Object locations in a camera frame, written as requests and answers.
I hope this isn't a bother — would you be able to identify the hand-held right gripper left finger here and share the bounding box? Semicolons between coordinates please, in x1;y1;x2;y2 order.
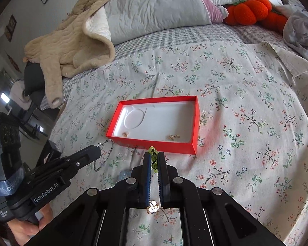
23;153;152;246

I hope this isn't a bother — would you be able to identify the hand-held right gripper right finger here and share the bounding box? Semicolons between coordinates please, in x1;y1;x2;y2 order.
157;153;287;246

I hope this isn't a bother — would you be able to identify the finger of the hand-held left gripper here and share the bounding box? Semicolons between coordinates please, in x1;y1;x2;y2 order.
59;145;102;178
42;140;62;167

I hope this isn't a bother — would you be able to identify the silver chain bracelet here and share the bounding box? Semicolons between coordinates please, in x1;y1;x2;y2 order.
93;140;115;173

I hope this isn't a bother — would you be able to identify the white clover pendant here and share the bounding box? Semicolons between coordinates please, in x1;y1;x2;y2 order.
146;201;159;214

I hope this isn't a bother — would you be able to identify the green bead bracelet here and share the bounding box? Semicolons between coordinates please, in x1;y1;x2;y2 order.
148;146;159;174

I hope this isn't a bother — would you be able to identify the red jewelry box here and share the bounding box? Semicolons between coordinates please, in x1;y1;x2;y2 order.
105;96;201;155

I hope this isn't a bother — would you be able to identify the person's left hand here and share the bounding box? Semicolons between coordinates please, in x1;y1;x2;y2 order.
6;202;53;246

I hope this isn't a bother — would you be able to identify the black chair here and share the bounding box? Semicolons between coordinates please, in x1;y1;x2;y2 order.
22;61;63;140

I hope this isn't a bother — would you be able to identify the beige quilted jacket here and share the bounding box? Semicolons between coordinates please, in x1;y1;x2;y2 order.
23;0;124;108

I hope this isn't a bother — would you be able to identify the floral bed sheet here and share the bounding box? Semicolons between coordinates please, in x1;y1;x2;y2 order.
50;40;308;246

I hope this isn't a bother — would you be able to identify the grey checked bed sheet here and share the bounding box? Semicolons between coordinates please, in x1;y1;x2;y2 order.
39;24;301;109

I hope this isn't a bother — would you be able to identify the grey pillow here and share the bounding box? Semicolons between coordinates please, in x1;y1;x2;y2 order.
104;0;214;46

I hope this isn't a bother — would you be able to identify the pink cloth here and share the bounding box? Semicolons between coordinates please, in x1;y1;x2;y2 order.
190;0;229;24

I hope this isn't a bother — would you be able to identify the large orange pumpkin plush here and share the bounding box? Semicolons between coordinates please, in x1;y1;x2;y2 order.
224;0;272;26

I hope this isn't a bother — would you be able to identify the small orange pumpkin plush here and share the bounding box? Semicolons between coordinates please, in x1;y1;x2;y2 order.
258;8;289;34

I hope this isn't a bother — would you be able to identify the grey white crumpled cloth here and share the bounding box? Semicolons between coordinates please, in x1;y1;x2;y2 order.
277;4;308;66

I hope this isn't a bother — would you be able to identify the red wall hanging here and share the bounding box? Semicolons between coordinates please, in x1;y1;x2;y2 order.
5;51;23;74

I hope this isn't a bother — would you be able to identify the dark wall plaque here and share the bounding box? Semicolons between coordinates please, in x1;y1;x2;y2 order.
3;15;17;42

